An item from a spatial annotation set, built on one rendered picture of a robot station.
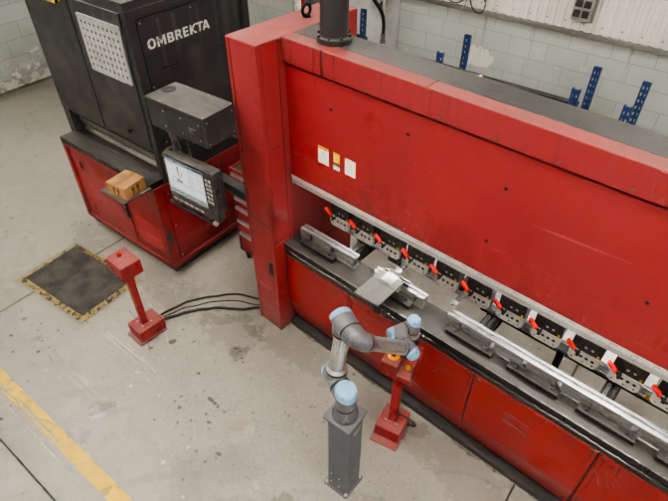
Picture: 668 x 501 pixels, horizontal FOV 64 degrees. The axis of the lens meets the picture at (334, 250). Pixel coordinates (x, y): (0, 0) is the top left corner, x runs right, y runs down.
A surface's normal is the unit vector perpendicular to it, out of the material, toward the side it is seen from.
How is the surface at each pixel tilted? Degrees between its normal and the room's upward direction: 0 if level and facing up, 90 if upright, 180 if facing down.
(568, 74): 90
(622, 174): 90
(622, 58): 90
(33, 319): 0
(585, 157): 90
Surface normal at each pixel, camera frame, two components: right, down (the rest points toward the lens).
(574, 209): -0.66, 0.49
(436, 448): 0.00, -0.75
